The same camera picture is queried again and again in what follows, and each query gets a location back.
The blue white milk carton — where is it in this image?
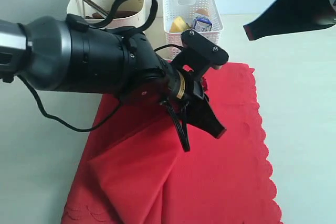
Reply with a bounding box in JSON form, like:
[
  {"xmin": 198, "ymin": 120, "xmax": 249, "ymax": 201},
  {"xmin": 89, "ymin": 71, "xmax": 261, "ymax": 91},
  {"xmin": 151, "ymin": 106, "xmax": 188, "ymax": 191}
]
[{"xmin": 192, "ymin": 16, "xmax": 213, "ymax": 32}]

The yellow cheese wedge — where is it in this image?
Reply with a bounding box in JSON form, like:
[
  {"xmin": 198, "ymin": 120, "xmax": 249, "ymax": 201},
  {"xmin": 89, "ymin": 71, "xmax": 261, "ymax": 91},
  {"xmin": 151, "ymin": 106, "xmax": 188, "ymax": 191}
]
[{"xmin": 169, "ymin": 16, "xmax": 191, "ymax": 33}]

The brown egg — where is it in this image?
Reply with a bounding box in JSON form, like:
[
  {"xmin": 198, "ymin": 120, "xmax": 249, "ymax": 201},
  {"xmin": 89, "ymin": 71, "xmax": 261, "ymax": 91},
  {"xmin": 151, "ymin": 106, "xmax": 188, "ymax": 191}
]
[{"xmin": 194, "ymin": 9, "xmax": 209, "ymax": 18}]

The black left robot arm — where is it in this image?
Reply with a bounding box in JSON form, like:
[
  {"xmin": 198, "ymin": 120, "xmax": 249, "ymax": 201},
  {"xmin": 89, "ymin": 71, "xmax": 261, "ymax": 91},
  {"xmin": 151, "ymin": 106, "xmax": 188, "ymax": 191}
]
[{"xmin": 1, "ymin": 0, "xmax": 228, "ymax": 144}]

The red table cloth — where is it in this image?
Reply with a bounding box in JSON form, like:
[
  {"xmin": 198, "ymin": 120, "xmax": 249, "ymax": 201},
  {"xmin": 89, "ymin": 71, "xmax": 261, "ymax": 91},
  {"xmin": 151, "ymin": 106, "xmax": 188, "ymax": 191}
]
[{"xmin": 61, "ymin": 63, "xmax": 282, "ymax": 223}]

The silver table knife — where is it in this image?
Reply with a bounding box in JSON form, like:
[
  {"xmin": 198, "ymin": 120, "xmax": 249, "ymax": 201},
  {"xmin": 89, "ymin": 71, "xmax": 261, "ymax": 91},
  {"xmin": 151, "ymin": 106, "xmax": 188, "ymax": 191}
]
[{"xmin": 75, "ymin": 0, "xmax": 86, "ymax": 18}]

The brown wooden spoon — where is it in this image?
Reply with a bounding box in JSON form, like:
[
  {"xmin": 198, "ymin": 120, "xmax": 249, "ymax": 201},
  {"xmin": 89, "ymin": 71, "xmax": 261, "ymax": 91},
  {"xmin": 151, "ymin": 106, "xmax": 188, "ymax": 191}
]
[{"xmin": 85, "ymin": 15, "xmax": 104, "ymax": 19}]

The brown wooden plate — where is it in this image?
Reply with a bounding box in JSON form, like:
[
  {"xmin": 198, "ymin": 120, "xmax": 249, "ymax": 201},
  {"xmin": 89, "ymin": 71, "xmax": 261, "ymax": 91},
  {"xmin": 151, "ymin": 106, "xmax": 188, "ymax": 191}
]
[{"xmin": 91, "ymin": 10, "xmax": 137, "ymax": 19}]

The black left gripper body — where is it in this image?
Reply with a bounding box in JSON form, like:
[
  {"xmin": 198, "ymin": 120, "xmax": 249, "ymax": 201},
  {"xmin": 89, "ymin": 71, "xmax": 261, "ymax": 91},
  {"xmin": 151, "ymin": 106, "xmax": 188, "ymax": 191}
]
[{"xmin": 157, "ymin": 66, "xmax": 210, "ymax": 119}]

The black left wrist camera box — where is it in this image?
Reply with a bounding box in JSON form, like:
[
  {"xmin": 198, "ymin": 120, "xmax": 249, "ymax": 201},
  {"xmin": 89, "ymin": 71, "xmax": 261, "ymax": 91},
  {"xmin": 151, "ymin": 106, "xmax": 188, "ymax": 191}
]
[{"xmin": 171, "ymin": 29, "xmax": 229, "ymax": 81}]

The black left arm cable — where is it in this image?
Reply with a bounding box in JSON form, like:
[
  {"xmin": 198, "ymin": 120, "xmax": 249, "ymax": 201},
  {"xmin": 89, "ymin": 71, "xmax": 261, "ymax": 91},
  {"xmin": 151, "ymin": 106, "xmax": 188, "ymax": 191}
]
[{"xmin": 18, "ymin": 0, "xmax": 191, "ymax": 153}]

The white perforated plastic basket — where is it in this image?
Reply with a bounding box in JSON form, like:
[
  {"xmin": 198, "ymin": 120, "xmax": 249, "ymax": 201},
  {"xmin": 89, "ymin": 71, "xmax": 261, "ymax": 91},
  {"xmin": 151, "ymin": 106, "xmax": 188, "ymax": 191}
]
[{"xmin": 162, "ymin": 0, "xmax": 224, "ymax": 46}]

